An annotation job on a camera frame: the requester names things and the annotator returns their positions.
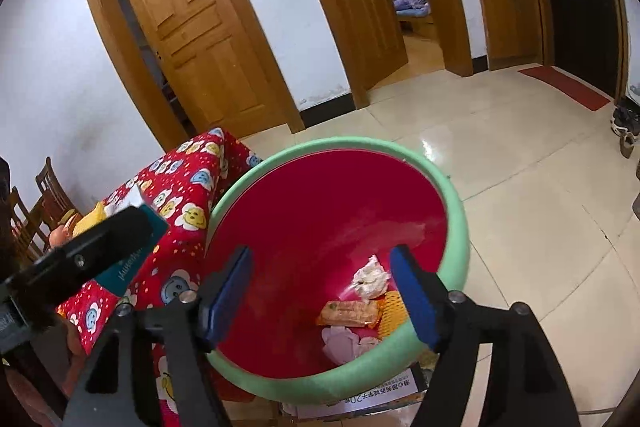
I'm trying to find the orange snack packet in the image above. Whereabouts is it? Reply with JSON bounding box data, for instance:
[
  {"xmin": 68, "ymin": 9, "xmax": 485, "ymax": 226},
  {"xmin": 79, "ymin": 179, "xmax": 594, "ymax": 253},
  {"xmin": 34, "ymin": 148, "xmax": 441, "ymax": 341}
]
[{"xmin": 315, "ymin": 299, "xmax": 383, "ymax": 328}]

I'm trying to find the dark shoe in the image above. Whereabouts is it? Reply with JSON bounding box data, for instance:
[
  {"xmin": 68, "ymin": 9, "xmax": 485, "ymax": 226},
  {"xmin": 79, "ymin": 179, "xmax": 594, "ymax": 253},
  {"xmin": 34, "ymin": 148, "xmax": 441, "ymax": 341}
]
[{"xmin": 610, "ymin": 104, "xmax": 640, "ymax": 135}]

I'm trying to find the white printed carton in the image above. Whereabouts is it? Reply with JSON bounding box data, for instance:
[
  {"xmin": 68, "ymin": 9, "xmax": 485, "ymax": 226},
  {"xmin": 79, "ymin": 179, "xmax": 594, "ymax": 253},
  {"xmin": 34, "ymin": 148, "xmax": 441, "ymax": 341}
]
[{"xmin": 280, "ymin": 364, "xmax": 431, "ymax": 420}]

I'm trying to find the open door wooden frame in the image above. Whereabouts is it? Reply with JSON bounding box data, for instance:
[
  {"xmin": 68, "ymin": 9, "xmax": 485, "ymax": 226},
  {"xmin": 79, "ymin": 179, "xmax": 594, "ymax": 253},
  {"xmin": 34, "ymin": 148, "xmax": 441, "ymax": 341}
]
[{"xmin": 277, "ymin": 0, "xmax": 473, "ymax": 110}]

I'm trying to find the small tissue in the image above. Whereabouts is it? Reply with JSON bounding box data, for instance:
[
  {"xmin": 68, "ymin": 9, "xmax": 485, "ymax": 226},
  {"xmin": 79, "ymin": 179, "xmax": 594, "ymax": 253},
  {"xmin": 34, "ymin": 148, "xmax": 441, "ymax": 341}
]
[{"xmin": 351, "ymin": 255, "xmax": 391, "ymax": 300}]

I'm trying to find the entrance door wooden frame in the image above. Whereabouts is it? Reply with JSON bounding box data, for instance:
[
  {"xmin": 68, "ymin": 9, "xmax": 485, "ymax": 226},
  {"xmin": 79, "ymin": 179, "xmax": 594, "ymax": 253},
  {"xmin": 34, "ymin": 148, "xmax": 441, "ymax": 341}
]
[{"xmin": 507, "ymin": 0, "xmax": 631, "ymax": 102}]

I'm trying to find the teal and white box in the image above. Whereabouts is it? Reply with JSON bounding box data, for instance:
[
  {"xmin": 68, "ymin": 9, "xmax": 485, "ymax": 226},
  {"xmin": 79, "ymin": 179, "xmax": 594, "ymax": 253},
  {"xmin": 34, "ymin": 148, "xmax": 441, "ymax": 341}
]
[{"xmin": 94, "ymin": 186, "xmax": 171, "ymax": 298}]

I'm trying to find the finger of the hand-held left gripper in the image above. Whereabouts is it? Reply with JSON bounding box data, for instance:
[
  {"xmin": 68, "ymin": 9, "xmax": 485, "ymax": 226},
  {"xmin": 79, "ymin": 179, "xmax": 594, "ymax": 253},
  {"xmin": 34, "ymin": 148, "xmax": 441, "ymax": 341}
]
[{"xmin": 4, "ymin": 206, "xmax": 155, "ymax": 305}]

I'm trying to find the red door mat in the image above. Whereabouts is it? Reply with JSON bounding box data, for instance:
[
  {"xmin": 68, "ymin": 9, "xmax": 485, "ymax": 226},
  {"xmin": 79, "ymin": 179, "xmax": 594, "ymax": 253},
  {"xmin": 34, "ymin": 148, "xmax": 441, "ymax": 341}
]
[{"xmin": 517, "ymin": 66, "xmax": 612, "ymax": 112}]

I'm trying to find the red bin with green rim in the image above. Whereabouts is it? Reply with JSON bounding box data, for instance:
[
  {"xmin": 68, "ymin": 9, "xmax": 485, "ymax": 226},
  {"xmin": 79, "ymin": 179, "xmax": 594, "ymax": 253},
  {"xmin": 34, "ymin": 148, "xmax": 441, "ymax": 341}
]
[{"xmin": 202, "ymin": 137, "xmax": 471, "ymax": 407}]

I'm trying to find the long yellow foam net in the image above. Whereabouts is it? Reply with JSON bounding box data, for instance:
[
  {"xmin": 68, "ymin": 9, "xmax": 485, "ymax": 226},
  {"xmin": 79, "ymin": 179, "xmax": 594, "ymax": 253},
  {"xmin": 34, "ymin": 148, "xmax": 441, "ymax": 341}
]
[{"xmin": 72, "ymin": 202, "xmax": 108, "ymax": 238}]

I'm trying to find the dark entrance door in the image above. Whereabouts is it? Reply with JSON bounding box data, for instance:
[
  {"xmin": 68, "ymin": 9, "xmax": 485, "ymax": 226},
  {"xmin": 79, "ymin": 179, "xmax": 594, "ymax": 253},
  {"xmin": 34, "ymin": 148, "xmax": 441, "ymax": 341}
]
[{"xmin": 525, "ymin": 0, "xmax": 621, "ymax": 98}]

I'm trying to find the closed door wooden frame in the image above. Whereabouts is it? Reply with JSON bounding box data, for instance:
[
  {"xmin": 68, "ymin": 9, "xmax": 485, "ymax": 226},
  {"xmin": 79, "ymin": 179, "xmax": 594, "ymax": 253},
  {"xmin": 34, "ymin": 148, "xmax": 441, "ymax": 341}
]
[{"xmin": 77, "ymin": 0, "xmax": 306, "ymax": 150}]

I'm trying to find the red apple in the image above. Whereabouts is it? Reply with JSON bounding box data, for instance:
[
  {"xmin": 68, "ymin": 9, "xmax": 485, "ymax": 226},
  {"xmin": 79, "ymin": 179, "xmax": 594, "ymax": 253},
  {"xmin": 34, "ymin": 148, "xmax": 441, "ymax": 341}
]
[{"xmin": 47, "ymin": 227, "xmax": 76, "ymax": 250}]

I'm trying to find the short yellow foam net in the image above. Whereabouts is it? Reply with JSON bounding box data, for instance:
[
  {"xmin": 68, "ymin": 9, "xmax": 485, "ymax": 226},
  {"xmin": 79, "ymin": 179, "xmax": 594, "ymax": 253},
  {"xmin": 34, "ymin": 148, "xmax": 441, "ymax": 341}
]
[{"xmin": 376, "ymin": 289, "xmax": 416, "ymax": 340}]

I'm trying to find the low wooden wall cabinet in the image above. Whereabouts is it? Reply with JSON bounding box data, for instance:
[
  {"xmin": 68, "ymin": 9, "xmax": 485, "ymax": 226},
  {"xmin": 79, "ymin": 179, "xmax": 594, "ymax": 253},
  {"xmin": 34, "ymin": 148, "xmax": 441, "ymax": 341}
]
[{"xmin": 471, "ymin": 0, "xmax": 543, "ymax": 72}]

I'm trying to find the red smiley flower tablecloth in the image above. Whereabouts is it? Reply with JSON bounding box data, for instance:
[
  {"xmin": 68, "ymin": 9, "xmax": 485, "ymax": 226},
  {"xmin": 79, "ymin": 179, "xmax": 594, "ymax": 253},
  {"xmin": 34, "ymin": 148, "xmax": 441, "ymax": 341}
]
[{"xmin": 55, "ymin": 127, "xmax": 263, "ymax": 427}]

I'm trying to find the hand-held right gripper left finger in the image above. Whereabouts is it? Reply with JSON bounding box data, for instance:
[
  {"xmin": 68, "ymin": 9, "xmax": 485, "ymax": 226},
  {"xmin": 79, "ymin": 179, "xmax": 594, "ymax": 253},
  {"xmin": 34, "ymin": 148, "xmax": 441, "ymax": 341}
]
[{"xmin": 62, "ymin": 246, "xmax": 254, "ymax": 427}]

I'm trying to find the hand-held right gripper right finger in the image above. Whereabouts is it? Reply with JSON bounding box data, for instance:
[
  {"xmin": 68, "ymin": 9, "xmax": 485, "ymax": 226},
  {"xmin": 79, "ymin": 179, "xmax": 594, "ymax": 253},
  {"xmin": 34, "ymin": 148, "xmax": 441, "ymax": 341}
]
[{"xmin": 389, "ymin": 244, "xmax": 581, "ymax": 427}]

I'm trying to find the large white paper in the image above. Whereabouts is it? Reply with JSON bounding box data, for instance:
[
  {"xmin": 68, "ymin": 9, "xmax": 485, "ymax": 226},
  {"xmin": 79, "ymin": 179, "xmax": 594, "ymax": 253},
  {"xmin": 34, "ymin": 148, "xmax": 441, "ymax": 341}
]
[{"xmin": 321, "ymin": 326, "xmax": 383, "ymax": 364}]

